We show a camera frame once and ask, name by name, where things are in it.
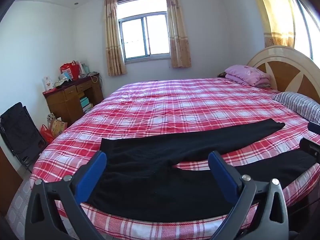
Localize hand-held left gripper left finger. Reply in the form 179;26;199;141
24;151;108;240

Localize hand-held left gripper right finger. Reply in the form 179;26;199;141
208;151;290;240

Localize black pants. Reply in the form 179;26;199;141
86;118;317;223

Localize striped pillow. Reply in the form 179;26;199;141
272;92;320;126

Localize floral paper bag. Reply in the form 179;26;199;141
47;113;68;139

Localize round wooden bed headboard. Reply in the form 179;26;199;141
246;45;320;105

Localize red plastic bag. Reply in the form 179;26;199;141
40;124;54;144

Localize stack of boxes under desk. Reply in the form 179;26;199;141
79;96;94;113

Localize brown wooden desk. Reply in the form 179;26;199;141
42;72;104;127

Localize black folding chair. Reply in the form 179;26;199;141
0;102;48;173

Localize brown wooden door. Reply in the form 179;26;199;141
0;145;23;216

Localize red plaid bed sheet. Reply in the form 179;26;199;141
30;77;320;240

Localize folded pink blanket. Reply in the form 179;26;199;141
224;64;272;88

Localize white printed card box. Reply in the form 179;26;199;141
42;76;55;92

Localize blue and white box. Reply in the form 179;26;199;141
58;70;73;82

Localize large side window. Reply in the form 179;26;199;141
290;0;320;61

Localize red gift bag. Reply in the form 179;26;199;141
60;60;80;81

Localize white paper bag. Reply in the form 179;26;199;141
75;60;87;77

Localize yellow sunlit curtain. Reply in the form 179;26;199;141
251;0;297;48

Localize beige floral curtain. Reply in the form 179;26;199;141
164;0;192;68
103;0;127;77

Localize sliding glass window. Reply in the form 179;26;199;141
116;0;171;61

